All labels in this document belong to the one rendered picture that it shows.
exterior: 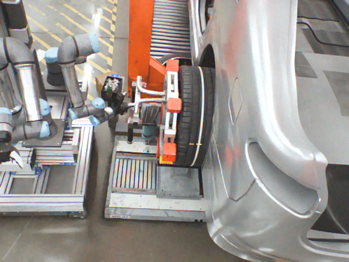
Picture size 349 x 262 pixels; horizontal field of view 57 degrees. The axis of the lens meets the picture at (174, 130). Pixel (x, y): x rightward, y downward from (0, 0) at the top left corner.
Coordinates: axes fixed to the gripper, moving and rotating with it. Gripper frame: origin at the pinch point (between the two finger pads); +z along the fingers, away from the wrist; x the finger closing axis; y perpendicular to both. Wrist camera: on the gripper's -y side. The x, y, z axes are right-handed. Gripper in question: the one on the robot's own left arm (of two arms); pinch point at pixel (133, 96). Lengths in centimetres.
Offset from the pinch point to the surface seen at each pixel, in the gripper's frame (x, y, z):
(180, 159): 57, 4, -12
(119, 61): -124, 83, 89
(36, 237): 3, 83, -93
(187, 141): 58, -13, -10
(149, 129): 15.3, 22.6, 2.2
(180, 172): 44, 57, 13
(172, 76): 23.2, -28.2, 10.2
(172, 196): 50, 70, -1
